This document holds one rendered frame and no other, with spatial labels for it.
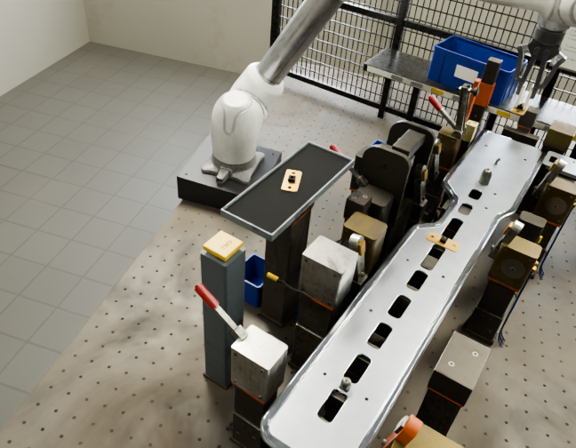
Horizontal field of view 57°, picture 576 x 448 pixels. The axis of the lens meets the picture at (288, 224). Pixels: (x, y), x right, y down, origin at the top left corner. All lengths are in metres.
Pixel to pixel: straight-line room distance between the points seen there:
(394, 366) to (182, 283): 0.76
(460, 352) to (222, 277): 0.51
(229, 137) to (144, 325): 0.67
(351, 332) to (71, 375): 0.73
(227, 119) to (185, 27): 2.82
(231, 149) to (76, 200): 1.53
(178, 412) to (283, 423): 0.42
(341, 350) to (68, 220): 2.16
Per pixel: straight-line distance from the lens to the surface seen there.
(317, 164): 1.35
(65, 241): 2.94
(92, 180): 3.32
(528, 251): 1.45
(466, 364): 1.16
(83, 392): 1.48
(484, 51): 2.27
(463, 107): 1.77
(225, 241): 1.11
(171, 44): 4.68
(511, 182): 1.77
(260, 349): 1.05
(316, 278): 1.19
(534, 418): 1.58
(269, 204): 1.21
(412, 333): 1.21
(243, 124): 1.79
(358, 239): 1.22
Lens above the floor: 1.91
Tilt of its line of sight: 40 degrees down
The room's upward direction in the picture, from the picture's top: 6 degrees clockwise
